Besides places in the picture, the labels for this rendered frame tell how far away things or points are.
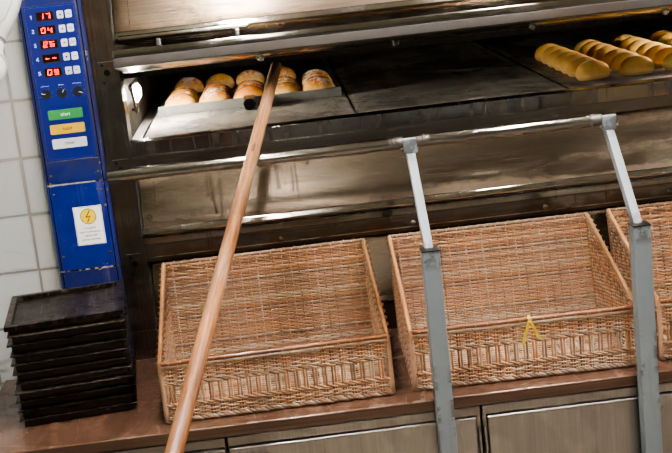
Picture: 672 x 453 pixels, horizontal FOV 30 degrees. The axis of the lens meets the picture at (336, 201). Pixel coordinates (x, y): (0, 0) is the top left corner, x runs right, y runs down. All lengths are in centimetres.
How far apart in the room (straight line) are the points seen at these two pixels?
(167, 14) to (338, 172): 61
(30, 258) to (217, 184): 54
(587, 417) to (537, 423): 12
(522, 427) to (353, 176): 83
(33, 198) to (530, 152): 134
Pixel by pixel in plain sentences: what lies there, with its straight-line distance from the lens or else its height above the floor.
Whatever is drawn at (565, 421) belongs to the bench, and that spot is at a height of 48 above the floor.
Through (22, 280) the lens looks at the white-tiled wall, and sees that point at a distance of 348.
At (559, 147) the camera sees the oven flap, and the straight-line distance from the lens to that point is 345.
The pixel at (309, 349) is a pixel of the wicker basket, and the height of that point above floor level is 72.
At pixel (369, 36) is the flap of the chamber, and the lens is 317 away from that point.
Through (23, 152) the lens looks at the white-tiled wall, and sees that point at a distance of 340.
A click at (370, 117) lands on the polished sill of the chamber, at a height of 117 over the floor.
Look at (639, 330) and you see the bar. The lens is 297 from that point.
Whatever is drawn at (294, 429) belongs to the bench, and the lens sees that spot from 299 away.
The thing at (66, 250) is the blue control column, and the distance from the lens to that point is 341.
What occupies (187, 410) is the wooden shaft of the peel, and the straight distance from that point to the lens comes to 214.
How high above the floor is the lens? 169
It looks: 12 degrees down
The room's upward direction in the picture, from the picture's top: 6 degrees counter-clockwise
